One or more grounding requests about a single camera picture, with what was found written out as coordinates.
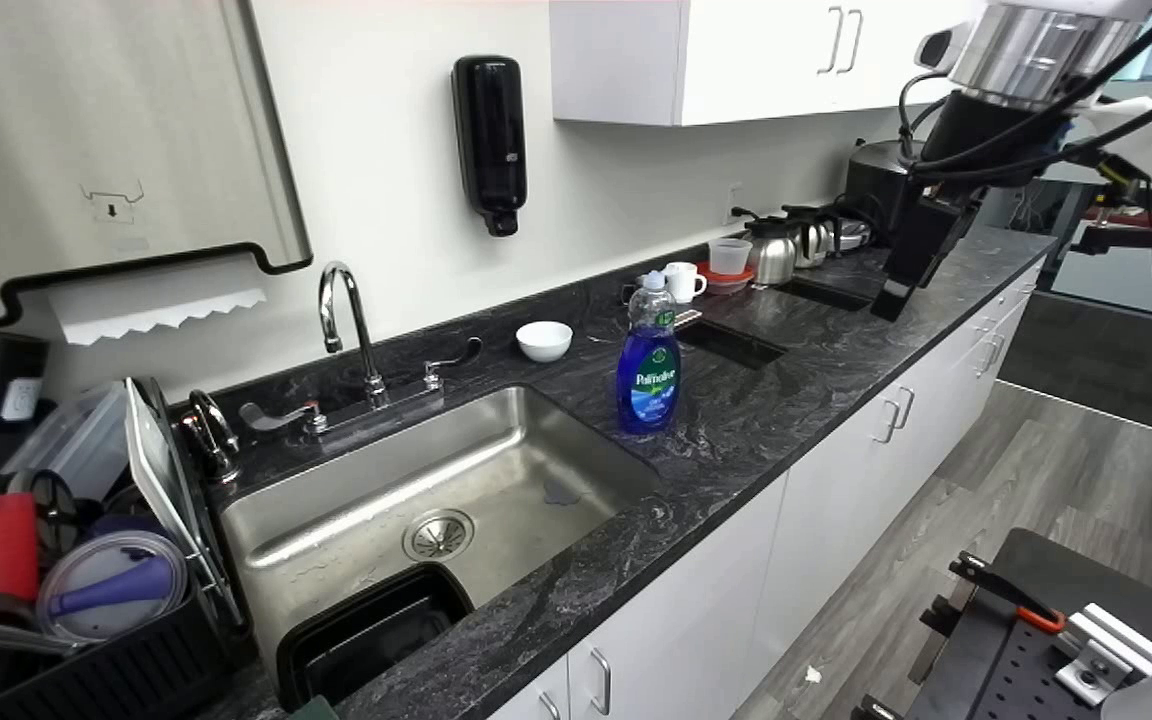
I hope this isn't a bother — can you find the clear plastic cup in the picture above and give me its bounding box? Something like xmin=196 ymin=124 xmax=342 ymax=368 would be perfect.
xmin=708 ymin=238 xmax=754 ymax=277

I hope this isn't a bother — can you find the white base cabinet door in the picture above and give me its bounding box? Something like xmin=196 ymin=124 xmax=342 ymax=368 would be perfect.
xmin=566 ymin=474 xmax=789 ymax=720
xmin=484 ymin=655 xmax=573 ymax=720
xmin=742 ymin=340 xmax=982 ymax=691

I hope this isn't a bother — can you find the chrome tap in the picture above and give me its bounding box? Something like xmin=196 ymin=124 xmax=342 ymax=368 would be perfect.
xmin=317 ymin=262 xmax=389 ymax=408

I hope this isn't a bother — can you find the black plastic tub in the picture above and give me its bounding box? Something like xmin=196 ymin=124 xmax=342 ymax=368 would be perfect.
xmin=275 ymin=563 xmax=476 ymax=713

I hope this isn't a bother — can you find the blue dish soap bottle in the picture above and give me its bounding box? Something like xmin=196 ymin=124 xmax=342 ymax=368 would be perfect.
xmin=616 ymin=270 xmax=683 ymax=437

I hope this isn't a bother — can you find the red bowl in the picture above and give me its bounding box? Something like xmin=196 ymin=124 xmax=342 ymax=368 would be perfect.
xmin=696 ymin=262 xmax=756 ymax=296

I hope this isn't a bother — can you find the white bowl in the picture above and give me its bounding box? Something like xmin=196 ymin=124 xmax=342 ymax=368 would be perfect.
xmin=516 ymin=321 xmax=574 ymax=363

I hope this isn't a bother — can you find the white paper towel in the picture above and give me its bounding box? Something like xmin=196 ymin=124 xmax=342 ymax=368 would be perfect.
xmin=46 ymin=287 xmax=268 ymax=348

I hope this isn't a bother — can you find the clear plastic container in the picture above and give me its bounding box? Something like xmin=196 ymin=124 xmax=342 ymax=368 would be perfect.
xmin=0 ymin=384 xmax=129 ymax=503

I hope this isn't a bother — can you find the silver thermal carafe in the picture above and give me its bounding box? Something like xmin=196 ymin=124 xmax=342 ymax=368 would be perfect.
xmin=742 ymin=216 xmax=799 ymax=288
xmin=782 ymin=205 xmax=839 ymax=270

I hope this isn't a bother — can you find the chrome tap lever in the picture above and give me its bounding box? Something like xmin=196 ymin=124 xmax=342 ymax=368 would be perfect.
xmin=422 ymin=337 xmax=485 ymax=394
xmin=239 ymin=400 xmax=328 ymax=437

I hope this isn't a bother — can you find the black dish rack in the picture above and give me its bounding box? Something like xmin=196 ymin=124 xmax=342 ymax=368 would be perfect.
xmin=0 ymin=376 xmax=259 ymax=720

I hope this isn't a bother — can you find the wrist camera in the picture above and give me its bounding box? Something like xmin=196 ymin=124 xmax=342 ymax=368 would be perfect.
xmin=1068 ymin=95 xmax=1152 ymax=207

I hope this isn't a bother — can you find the black coffee maker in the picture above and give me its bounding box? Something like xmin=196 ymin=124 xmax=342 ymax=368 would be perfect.
xmin=843 ymin=140 xmax=925 ymax=239

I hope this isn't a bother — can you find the white mug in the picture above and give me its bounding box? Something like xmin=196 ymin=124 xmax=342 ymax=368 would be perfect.
xmin=663 ymin=262 xmax=709 ymax=305

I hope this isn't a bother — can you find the orange handled black clamp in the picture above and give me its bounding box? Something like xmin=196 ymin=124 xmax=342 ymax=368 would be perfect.
xmin=948 ymin=550 xmax=1068 ymax=636

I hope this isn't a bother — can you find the steel paper towel dispenser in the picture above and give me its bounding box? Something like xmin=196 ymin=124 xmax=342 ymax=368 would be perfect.
xmin=0 ymin=0 xmax=315 ymax=336

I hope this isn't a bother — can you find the steel sink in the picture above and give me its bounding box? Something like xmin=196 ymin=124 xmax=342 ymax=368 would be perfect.
xmin=218 ymin=385 xmax=663 ymax=703

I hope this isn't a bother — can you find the silver metal bracket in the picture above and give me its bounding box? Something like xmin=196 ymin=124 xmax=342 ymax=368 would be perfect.
xmin=1055 ymin=603 xmax=1152 ymax=707

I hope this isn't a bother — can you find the clear lid with purple handle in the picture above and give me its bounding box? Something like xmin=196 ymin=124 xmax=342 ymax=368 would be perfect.
xmin=35 ymin=530 xmax=190 ymax=644

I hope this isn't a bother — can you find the black wall soap dispenser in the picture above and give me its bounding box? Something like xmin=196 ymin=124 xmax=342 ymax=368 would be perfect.
xmin=450 ymin=55 xmax=529 ymax=239

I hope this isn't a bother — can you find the wall cabinet door handle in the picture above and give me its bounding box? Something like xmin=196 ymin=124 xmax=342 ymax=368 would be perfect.
xmin=818 ymin=5 xmax=845 ymax=76
xmin=837 ymin=8 xmax=865 ymax=76

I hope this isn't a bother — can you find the grey baking tray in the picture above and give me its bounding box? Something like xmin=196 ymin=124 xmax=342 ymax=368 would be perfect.
xmin=123 ymin=377 xmax=239 ymax=623

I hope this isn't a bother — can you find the small chrome spout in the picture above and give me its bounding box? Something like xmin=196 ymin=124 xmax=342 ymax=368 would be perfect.
xmin=179 ymin=389 xmax=243 ymax=487

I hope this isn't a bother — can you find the white wall cabinet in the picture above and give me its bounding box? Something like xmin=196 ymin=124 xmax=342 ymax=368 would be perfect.
xmin=548 ymin=0 xmax=989 ymax=128

